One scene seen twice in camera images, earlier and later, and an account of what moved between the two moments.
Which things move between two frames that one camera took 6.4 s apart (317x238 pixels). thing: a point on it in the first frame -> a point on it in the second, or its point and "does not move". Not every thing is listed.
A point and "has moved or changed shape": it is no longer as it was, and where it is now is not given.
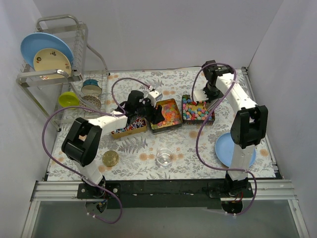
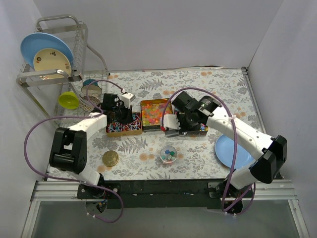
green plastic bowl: x=69 y=98 does not move
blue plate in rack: x=32 y=42 does not move
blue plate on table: x=224 y=147 does not move
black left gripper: x=150 y=110 -> x=126 y=116
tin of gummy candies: x=173 y=118 has moved or changed shape
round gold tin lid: x=110 y=158 does not move
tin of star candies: x=195 y=113 has moved or changed shape
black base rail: x=206 y=194 does not move
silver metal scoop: x=211 y=105 has moved or changed shape
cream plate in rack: x=52 y=59 does not move
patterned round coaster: x=93 y=100 does not move
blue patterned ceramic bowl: x=91 y=87 does not move
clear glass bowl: x=164 y=157 has moved or changed shape
